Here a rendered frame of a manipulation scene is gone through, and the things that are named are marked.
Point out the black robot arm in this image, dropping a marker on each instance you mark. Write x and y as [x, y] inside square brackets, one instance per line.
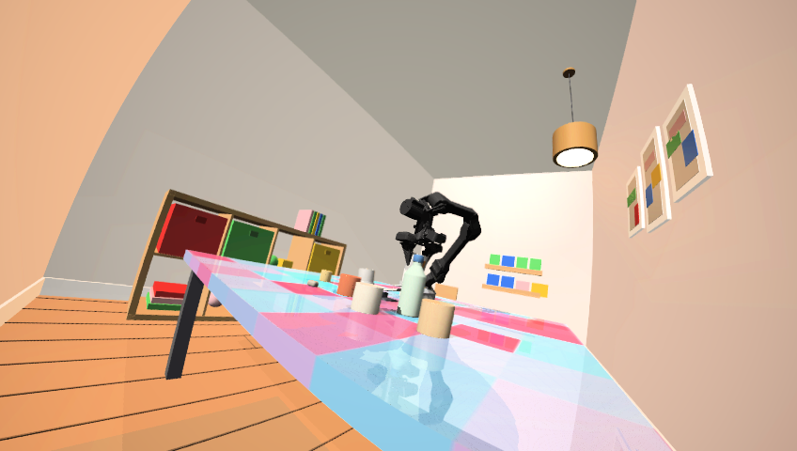
[440, 204]

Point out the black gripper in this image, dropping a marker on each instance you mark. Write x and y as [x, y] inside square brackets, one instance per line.
[410, 241]

